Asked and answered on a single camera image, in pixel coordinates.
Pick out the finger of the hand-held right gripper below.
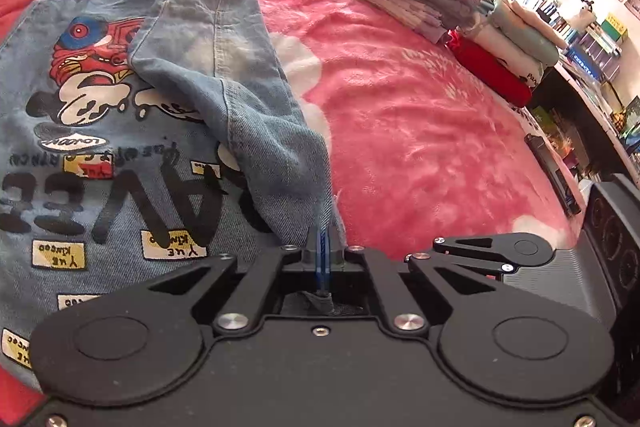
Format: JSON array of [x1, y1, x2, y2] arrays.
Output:
[[432, 234, 516, 276]]

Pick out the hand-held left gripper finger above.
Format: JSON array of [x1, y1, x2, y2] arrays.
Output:
[[147, 227, 325, 335], [324, 229, 501, 335]]

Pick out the denim jeans with cartoon patch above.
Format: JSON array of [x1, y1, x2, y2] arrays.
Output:
[[0, 0, 372, 394]]

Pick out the black phone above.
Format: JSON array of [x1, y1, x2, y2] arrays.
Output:
[[523, 133, 584, 216]]

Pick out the pink floral blanket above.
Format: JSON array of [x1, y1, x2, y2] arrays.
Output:
[[0, 0, 587, 427]]

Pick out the colourful box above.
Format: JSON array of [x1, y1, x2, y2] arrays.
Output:
[[531, 106, 592, 174]]

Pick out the black desk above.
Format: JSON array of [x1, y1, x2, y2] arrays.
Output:
[[530, 61, 640, 188]]

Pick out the red folded garment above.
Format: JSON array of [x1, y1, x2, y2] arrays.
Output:
[[446, 31, 534, 108]]

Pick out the white printed folded garment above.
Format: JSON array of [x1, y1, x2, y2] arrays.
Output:
[[469, 22, 547, 88]]

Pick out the mint green folded garment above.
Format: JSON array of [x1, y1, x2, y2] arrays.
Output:
[[487, 0, 559, 68]]

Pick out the cluttered bookshelf desk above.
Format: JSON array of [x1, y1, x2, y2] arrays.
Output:
[[501, 0, 632, 84]]

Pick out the pink folded garment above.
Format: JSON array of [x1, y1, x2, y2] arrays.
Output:
[[500, 0, 552, 30]]

